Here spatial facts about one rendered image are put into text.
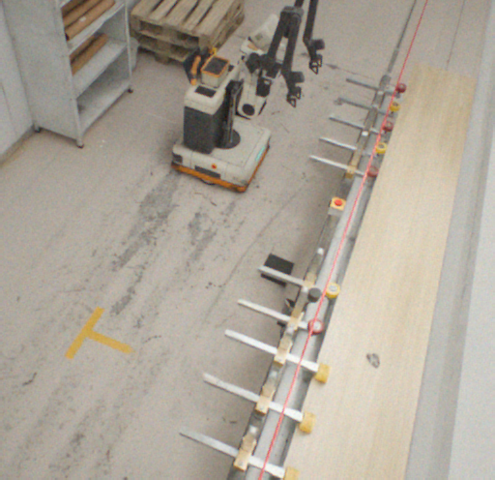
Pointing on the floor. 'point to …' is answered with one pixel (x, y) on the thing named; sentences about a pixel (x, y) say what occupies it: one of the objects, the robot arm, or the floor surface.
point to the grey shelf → (104, 83)
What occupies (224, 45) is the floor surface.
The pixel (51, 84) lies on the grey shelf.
